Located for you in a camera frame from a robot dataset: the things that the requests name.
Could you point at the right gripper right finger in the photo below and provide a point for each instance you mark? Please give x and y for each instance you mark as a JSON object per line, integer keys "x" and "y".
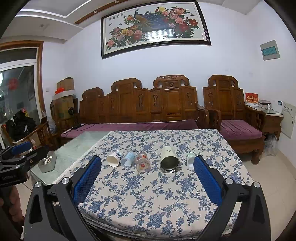
{"x": 252, "y": 222}

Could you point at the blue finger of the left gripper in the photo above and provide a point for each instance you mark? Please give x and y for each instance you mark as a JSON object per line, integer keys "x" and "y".
{"x": 21, "y": 148}

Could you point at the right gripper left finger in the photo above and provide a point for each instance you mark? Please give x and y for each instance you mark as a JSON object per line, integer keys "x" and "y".
{"x": 52, "y": 211}

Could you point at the green label paper cup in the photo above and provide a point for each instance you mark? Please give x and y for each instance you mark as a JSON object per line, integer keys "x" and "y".
{"x": 190, "y": 160}

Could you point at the white paper cup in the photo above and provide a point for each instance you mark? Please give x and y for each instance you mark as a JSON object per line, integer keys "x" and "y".
{"x": 114, "y": 158}

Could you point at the light blue plastic cup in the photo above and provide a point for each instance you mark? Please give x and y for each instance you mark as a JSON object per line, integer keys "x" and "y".
{"x": 128, "y": 159}

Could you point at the cream steel thermos cup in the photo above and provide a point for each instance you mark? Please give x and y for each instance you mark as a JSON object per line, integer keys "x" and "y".
{"x": 169, "y": 162}

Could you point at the person's left hand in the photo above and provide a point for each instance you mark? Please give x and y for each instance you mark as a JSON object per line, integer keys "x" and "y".
{"x": 11, "y": 202}

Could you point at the metal ashtray box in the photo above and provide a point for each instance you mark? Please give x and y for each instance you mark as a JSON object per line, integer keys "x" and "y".
{"x": 47, "y": 164}

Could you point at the stacked cardboard boxes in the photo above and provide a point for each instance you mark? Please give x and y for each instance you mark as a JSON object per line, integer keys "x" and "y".
{"x": 64, "y": 103}

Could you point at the purple armchair cushion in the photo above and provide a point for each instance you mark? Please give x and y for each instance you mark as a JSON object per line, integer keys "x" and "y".
{"x": 238, "y": 130}

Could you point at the carved wooden armchair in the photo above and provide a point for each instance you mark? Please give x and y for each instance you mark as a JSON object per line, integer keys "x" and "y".
{"x": 224, "y": 100}

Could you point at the blue floral tablecloth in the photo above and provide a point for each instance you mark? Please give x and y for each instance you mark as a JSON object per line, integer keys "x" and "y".
{"x": 156, "y": 205}

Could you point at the wooden side table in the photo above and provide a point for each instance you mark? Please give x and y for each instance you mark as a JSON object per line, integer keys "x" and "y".
{"x": 272, "y": 125}

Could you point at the clear glass red flowers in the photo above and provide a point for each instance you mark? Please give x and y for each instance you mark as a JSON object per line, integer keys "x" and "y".
{"x": 142, "y": 163}

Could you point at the purple sofa cushion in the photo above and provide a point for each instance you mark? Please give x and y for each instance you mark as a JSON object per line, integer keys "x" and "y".
{"x": 152, "y": 126}

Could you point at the white appliance box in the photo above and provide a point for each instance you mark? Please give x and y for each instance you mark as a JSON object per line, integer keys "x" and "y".
{"x": 277, "y": 105}

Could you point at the red calendar card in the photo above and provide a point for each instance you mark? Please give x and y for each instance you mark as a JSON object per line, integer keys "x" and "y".
{"x": 251, "y": 98}

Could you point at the carved wooden sofa bench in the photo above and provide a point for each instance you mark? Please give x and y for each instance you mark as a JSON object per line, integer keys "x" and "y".
{"x": 171, "y": 99}

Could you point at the framed peacock flower painting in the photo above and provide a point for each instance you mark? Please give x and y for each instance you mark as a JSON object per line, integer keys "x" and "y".
{"x": 159, "y": 23}

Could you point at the glass door wooden frame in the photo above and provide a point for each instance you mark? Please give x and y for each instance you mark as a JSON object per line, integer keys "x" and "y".
{"x": 22, "y": 101}

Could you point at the grey wall electrical box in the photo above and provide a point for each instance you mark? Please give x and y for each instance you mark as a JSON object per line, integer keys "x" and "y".
{"x": 270, "y": 50}

